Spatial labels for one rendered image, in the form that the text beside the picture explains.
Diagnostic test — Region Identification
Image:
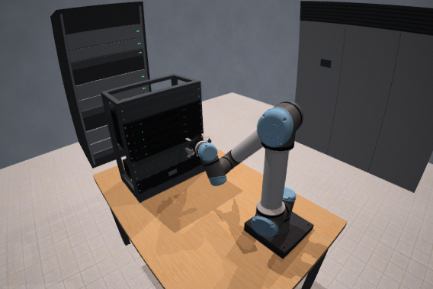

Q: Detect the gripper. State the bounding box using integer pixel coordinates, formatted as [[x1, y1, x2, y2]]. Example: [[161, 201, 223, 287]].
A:
[[185, 133, 211, 159]]

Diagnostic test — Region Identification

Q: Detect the black server rack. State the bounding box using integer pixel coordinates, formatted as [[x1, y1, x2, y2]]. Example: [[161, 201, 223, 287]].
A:
[[101, 74, 205, 203]]

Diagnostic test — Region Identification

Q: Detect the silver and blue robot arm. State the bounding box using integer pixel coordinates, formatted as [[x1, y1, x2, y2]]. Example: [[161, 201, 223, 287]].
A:
[[195, 101, 303, 238]]

